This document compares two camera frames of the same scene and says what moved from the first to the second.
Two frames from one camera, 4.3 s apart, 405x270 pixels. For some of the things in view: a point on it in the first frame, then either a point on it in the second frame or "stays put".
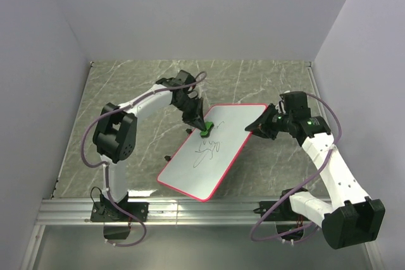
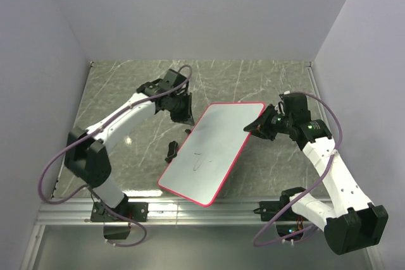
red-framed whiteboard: x=200 y=165 stays put
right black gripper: x=261 y=125 stays put
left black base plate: x=104 y=212 stays put
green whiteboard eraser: x=206 y=133 -> x=172 y=150
